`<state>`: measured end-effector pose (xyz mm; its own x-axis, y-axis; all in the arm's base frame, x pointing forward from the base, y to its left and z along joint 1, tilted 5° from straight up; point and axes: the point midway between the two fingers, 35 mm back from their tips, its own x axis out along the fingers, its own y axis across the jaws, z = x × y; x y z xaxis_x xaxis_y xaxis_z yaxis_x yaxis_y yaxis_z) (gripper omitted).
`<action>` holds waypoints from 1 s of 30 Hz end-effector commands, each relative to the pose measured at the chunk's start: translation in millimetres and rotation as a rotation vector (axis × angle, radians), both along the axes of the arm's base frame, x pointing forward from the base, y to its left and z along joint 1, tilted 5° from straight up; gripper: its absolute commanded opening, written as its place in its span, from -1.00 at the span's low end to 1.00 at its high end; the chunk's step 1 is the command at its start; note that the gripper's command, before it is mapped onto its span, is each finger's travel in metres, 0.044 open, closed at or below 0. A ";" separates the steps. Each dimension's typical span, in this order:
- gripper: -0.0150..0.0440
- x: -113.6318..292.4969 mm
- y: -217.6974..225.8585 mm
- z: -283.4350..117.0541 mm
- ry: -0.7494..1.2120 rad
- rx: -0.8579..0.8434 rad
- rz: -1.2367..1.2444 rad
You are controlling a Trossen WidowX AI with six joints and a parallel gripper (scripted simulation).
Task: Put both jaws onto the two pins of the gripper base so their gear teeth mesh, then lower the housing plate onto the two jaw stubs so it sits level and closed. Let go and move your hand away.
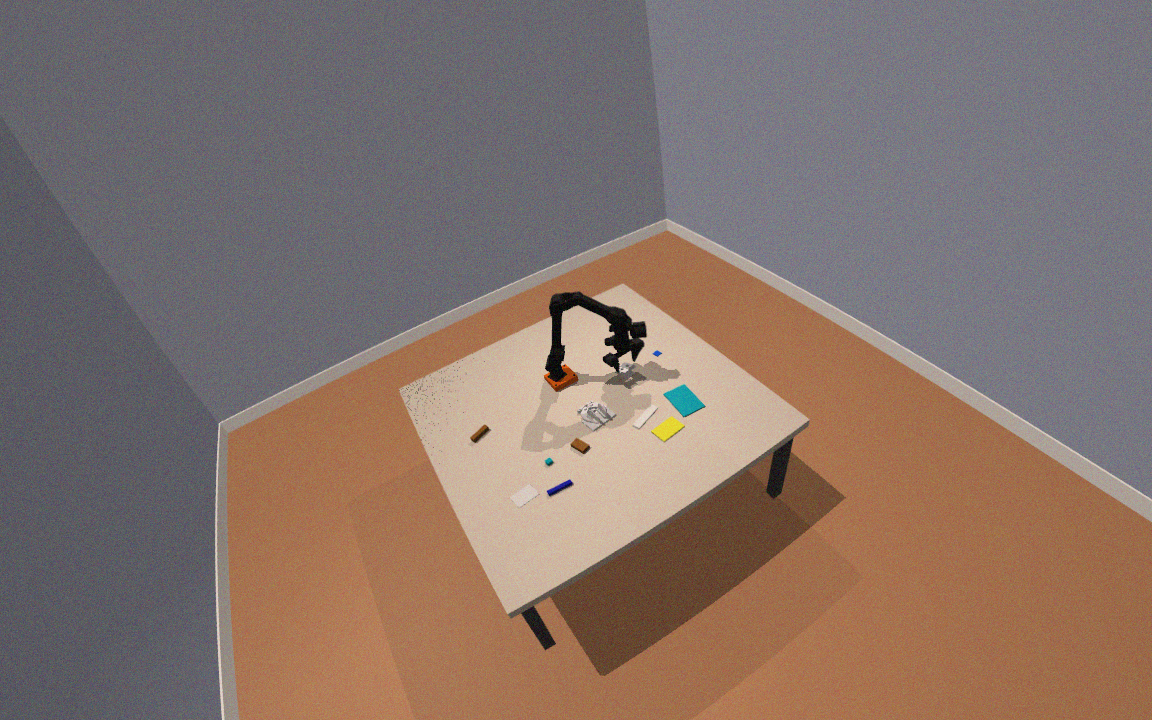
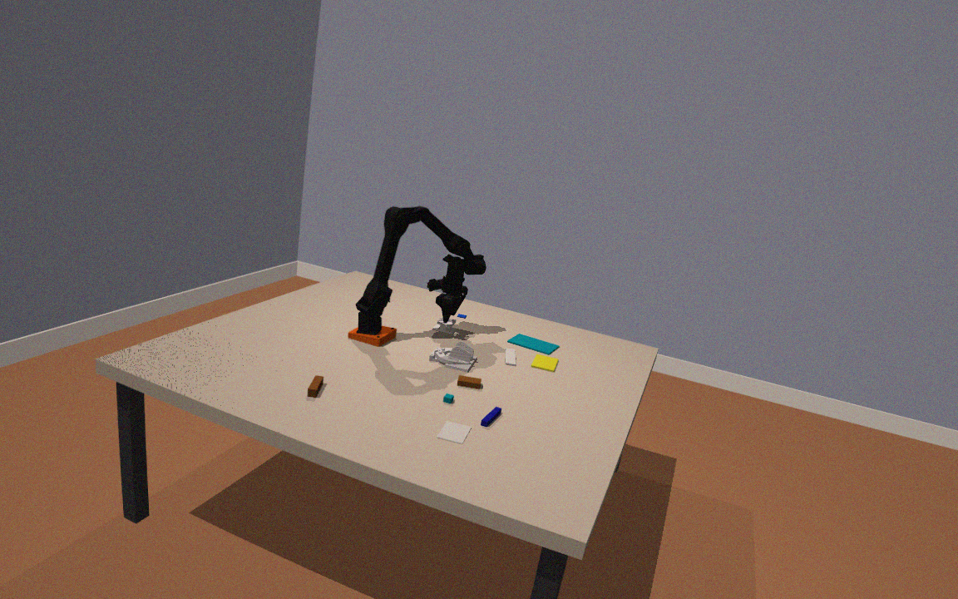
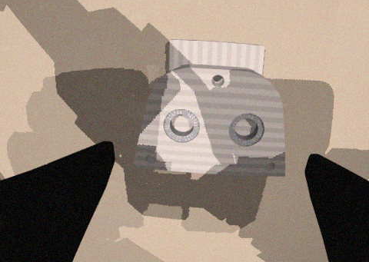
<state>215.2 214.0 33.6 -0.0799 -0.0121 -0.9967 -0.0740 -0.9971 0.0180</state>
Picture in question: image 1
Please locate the dark blue rectangular bar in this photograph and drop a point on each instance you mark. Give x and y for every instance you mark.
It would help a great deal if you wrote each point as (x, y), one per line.
(559, 487)

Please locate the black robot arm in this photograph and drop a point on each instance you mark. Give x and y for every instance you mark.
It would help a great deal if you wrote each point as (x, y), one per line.
(620, 320)

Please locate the yellow flat plate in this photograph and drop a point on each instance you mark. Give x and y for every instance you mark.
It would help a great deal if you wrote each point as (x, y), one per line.
(667, 429)

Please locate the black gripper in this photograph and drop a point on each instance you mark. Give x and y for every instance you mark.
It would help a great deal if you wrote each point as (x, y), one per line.
(635, 345)

